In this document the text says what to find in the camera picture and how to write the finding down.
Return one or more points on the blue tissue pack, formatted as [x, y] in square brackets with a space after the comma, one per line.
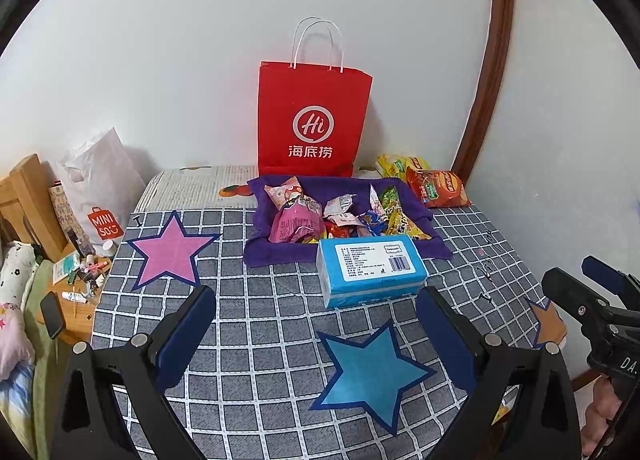
[370, 265]

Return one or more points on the white pink snack packet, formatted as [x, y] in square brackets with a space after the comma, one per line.
[340, 205]

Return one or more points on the red paper bag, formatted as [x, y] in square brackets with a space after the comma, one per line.
[310, 105]

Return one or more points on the green cloth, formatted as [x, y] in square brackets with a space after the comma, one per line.
[40, 365]

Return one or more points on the patterned paper bag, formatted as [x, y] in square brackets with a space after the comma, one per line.
[65, 215]

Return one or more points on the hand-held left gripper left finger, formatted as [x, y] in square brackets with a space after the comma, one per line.
[187, 335]

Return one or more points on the yellow chips bag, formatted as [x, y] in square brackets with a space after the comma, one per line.
[397, 164]

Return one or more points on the white fruit print sheet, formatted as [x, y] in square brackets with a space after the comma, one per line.
[190, 190]

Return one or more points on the orange chips bag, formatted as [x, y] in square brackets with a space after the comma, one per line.
[440, 187]

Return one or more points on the small wooden table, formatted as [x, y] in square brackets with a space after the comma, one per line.
[75, 322]

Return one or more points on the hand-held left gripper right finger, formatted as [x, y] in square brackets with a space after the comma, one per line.
[447, 340]

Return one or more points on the brown wooden door frame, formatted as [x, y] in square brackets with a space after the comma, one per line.
[492, 65]

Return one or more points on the person's right hand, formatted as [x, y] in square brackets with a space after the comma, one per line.
[605, 407]

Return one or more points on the teal white small box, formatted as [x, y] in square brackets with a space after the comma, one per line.
[67, 267]

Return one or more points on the purple towel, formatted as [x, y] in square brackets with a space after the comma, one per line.
[280, 255]

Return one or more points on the yellow green snack packet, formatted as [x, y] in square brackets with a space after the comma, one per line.
[419, 232]

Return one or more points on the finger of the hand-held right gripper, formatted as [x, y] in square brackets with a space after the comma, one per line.
[600, 267]
[570, 290]

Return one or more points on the pink cartoon snack packet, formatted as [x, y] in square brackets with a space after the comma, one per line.
[282, 192]

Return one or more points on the pink bedding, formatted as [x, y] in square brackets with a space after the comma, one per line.
[12, 340]

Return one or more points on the yellow triangular snack packet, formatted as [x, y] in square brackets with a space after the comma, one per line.
[400, 222]

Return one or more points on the white tube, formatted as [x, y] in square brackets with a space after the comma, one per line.
[75, 296]

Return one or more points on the wooden chair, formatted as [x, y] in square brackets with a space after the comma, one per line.
[30, 200]

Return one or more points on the grey checkered star bedsheet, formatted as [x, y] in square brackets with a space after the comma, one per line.
[260, 340]

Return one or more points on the white plastic bag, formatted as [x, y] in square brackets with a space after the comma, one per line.
[100, 180]

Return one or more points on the black smartphone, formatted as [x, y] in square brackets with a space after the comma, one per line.
[51, 315]

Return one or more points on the white plush with black flowers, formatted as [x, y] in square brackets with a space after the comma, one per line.
[15, 275]

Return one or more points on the magenta snack packet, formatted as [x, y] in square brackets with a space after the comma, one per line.
[292, 225]

